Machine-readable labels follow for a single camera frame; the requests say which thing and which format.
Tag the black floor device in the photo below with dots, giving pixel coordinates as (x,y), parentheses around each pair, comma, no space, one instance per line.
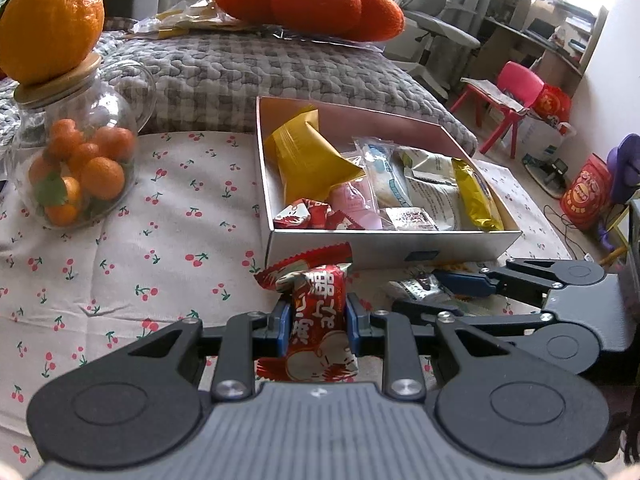
(547,177)

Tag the white cardboard box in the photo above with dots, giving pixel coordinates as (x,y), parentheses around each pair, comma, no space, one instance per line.
(542,137)
(390,247)

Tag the white text-printed snack packet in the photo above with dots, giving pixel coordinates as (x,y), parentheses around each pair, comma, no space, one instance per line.
(430,185)

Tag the cluster of small oranges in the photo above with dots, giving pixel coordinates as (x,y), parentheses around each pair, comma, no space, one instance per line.
(85,170)

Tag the glass jar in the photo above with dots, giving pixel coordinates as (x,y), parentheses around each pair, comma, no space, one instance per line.
(110,125)

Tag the silver orange snack packet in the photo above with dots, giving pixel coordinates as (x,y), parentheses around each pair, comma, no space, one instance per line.
(470,264)

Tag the red gift bag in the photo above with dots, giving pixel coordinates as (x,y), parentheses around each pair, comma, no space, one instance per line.
(552,105)

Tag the white blue chocolate packet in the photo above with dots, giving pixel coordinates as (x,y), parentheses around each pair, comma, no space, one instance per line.
(415,287)

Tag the red printed bag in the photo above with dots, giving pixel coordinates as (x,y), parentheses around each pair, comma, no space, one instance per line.
(587,195)

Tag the purple plastic toy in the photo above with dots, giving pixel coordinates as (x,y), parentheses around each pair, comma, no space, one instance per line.
(625,165)

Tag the newspaper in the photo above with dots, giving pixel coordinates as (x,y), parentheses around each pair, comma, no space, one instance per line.
(492,95)

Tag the wooden jar lid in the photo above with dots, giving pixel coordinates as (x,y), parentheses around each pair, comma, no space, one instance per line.
(60,85)

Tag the small white blue packet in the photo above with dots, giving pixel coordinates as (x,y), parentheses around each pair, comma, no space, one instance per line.
(382,175)

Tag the grey quilted blanket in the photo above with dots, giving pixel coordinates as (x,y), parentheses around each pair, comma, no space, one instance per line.
(240,75)

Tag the orange pumpkin cushion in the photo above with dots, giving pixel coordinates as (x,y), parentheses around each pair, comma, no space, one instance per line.
(310,0)

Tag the pink snack packet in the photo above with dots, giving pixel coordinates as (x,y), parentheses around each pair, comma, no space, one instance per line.
(357,202)

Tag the large orange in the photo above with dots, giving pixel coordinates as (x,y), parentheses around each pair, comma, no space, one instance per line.
(50,20)

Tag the yellow biscuit packet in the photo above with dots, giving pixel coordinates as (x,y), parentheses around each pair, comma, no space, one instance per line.
(477,195)

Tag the red child chair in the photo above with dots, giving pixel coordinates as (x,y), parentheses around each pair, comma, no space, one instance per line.
(520,82)

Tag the red white snack packet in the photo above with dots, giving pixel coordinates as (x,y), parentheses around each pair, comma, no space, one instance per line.
(300,214)
(315,310)
(345,221)

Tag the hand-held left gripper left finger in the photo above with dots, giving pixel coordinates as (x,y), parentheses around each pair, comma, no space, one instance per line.
(282,321)

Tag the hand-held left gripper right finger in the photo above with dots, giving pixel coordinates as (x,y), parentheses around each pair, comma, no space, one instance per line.
(353,321)

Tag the wooden desk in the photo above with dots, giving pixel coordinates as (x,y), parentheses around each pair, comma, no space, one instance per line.
(560,60)

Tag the cherry print cloth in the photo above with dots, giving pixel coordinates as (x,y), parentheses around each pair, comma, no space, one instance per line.
(175,220)

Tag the plain yellow pillow packet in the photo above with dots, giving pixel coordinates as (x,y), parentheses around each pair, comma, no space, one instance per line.
(305,160)

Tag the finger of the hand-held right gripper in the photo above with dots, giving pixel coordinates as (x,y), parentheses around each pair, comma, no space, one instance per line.
(465,281)
(415,306)

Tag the clear brown biscuit packet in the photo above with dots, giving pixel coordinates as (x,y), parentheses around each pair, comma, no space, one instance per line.
(410,219)

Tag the grey office chair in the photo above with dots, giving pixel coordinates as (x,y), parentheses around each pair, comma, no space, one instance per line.
(440,25)

